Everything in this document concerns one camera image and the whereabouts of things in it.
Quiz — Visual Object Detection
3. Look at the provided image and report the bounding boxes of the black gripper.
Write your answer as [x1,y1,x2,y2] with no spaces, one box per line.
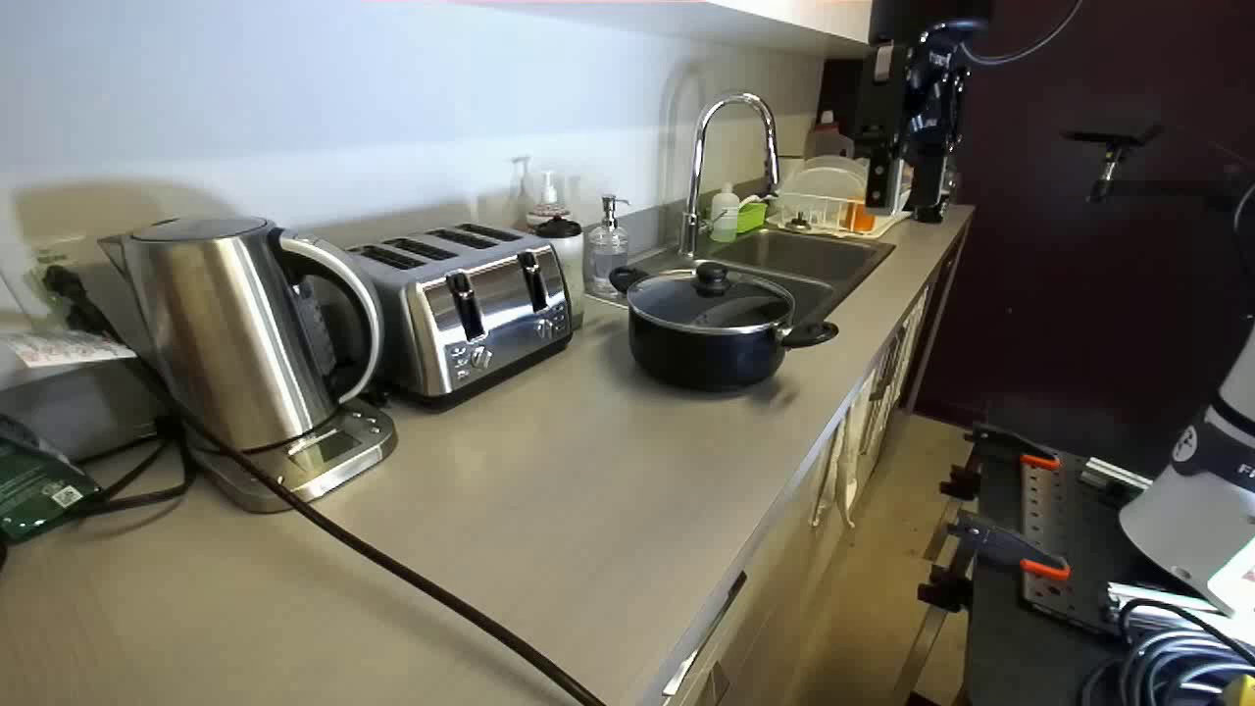
[902,17,988,203]

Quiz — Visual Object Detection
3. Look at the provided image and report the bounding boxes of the round glass pot lid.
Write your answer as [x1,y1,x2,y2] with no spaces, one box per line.
[622,260,798,339]

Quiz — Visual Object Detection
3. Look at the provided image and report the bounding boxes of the black cooking pot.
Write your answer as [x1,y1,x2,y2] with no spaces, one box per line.
[609,263,841,392]

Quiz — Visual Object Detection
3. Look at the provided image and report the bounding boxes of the white jar with black lid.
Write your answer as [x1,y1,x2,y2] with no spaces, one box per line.
[533,213,589,322]

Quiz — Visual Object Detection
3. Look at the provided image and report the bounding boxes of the white dish rack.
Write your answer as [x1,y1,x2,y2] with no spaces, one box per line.
[772,154,911,242]

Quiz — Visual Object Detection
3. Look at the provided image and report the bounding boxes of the brown bottle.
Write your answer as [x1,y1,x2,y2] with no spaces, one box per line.
[805,105,845,166]

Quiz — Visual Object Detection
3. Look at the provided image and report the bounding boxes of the steel kitchen sink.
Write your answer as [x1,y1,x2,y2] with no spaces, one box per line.
[647,225,902,335]

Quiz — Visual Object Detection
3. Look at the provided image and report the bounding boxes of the green sponge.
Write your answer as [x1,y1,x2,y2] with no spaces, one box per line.
[733,194,772,238]

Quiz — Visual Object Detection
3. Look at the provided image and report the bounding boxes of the white upper cabinet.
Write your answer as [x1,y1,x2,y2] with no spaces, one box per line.
[702,0,875,50]

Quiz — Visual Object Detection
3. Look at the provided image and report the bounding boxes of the white dish soap bottle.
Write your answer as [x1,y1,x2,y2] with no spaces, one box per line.
[707,180,745,246]

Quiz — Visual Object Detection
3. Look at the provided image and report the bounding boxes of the chrome arched kitchen faucet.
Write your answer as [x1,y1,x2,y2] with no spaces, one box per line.
[677,92,788,263]

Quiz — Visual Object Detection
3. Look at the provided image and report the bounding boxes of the clear soap pump dispenser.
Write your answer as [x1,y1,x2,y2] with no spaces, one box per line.
[580,194,631,302]

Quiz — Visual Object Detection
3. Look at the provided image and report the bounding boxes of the beige lower cabinets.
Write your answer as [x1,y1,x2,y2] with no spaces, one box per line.
[671,213,979,706]

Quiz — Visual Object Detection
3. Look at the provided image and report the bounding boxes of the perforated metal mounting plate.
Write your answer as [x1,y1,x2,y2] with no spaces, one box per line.
[1015,448,1129,641]

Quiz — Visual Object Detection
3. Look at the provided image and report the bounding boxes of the clear glass bottle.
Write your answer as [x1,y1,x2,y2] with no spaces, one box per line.
[507,154,568,228]

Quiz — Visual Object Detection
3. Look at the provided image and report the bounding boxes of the stainless steel four-slot toaster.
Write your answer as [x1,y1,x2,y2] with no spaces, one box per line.
[341,218,580,405]

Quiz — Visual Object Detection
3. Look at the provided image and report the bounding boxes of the steel kettle base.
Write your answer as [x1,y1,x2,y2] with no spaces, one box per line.
[192,396,401,513]

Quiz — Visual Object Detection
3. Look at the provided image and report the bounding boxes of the stainless steel electric kettle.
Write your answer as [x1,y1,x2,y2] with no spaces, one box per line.
[98,214,388,455]

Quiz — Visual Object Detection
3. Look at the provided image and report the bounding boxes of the white paper box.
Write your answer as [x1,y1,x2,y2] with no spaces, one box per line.
[0,322,162,462]

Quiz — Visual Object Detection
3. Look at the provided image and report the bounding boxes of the green printed packet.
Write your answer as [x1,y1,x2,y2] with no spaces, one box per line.
[0,413,105,549]

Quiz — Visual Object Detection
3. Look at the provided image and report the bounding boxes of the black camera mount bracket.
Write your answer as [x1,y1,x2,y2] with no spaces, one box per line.
[1057,116,1168,207]

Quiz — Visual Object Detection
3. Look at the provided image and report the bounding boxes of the metal cabinet door handle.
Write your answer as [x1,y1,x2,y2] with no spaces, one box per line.
[839,388,869,528]
[805,401,841,535]

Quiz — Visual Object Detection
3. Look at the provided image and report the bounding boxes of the black clamp with orange handle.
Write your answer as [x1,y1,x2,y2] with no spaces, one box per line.
[936,429,1065,511]
[913,511,1079,621]

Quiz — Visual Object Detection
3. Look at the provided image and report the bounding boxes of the bundle of pale blue cables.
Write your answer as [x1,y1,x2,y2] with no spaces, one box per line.
[1106,600,1255,706]

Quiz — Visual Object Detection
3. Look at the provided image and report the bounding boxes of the long black power cable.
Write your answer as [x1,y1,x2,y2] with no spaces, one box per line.
[164,413,609,706]

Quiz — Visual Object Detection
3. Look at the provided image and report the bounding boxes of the black looped kettle cable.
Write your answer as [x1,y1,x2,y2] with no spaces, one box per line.
[69,424,201,516]

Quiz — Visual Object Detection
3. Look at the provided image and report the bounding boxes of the black wall plug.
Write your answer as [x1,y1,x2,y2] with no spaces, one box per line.
[36,263,113,343]

